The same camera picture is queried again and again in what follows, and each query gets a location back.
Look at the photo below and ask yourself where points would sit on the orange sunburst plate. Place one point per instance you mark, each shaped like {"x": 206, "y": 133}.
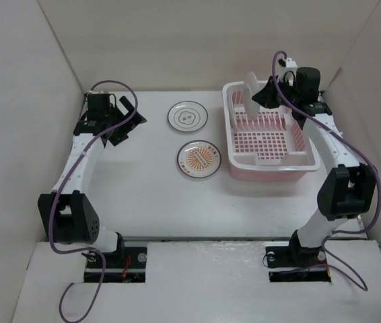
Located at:
{"x": 199, "y": 159}
{"x": 251, "y": 88}

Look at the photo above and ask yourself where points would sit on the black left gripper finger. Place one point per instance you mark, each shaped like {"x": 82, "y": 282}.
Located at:
{"x": 117, "y": 136}
{"x": 133, "y": 118}

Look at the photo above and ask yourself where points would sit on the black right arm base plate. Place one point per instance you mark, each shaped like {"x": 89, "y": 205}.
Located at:
{"x": 286, "y": 267}

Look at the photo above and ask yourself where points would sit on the black rimmed flower plate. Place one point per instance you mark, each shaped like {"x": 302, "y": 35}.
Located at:
{"x": 187, "y": 116}

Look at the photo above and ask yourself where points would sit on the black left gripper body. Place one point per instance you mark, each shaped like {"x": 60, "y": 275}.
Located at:
{"x": 116, "y": 117}

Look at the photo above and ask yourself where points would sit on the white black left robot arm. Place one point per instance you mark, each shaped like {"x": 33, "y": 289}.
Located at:
{"x": 67, "y": 214}

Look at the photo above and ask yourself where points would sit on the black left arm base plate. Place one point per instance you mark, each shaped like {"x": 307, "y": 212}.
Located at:
{"x": 129, "y": 269}

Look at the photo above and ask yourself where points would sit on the green rimmed white plate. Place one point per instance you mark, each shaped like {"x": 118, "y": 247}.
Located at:
{"x": 235, "y": 98}

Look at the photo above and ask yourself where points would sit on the white pink dish rack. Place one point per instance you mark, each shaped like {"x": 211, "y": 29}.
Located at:
{"x": 270, "y": 148}

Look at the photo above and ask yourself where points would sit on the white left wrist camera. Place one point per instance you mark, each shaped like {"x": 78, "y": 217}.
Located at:
{"x": 99, "y": 91}

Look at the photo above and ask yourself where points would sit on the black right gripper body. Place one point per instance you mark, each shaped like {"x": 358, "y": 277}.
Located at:
{"x": 289, "y": 93}

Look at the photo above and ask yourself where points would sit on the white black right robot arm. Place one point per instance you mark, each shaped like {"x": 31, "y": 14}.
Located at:
{"x": 349, "y": 186}

